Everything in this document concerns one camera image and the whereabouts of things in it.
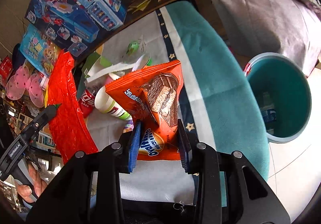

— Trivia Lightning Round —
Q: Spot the pink butterfly wings toy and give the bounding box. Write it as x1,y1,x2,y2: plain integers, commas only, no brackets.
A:
5,64,45,108

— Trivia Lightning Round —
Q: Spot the orange Ovaltine wafer snack bag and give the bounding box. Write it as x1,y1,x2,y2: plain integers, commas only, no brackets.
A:
105,60,184,161

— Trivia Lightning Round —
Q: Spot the teal round trash bin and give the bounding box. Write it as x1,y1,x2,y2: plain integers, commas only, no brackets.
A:
246,52,312,143

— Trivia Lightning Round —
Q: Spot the green cardboard box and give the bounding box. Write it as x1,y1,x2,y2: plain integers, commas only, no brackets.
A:
77,51,112,100

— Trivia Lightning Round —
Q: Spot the green jelly snack wrapper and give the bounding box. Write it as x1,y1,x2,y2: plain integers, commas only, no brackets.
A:
123,35,146,62

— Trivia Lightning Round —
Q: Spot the red cola can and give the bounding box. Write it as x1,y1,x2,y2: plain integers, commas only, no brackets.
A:
78,89,95,118

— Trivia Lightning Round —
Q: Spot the red crinkly plastic bag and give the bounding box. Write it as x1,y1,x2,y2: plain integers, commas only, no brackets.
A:
47,52,98,164

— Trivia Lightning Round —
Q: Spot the purple grey cloth cover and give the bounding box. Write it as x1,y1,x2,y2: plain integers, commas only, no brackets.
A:
211,0,320,76

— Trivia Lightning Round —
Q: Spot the white green paper cup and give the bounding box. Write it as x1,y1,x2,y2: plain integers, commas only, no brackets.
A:
95,86,132,121

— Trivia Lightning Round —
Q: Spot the paw patrol toy package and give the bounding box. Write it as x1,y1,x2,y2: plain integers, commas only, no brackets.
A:
19,24,61,77

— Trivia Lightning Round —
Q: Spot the blue toy set box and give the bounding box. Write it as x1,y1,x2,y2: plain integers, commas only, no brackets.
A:
25,0,127,59

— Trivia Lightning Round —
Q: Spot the red label tag on bin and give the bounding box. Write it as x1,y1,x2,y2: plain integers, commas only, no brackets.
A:
243,63,251,77

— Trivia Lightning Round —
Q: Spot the teal white star blanket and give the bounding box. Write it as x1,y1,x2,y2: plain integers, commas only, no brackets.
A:
87,1,269,204

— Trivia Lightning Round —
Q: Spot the person's left hand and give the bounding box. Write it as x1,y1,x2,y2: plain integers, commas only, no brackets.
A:
15,162,47,204

